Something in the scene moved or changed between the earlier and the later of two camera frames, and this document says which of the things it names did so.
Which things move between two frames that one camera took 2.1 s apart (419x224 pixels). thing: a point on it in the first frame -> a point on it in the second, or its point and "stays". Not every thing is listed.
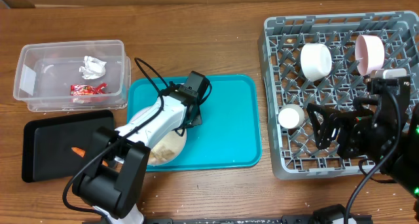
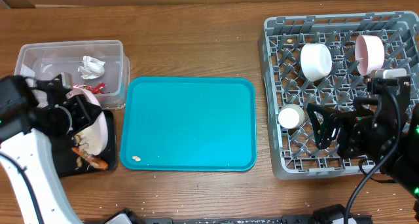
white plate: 167,151 -> 93,138
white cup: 315,60 stays
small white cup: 291,116 stays
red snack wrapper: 83,90 stays
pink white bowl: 369,53 stays
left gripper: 197,120 -> 80,106
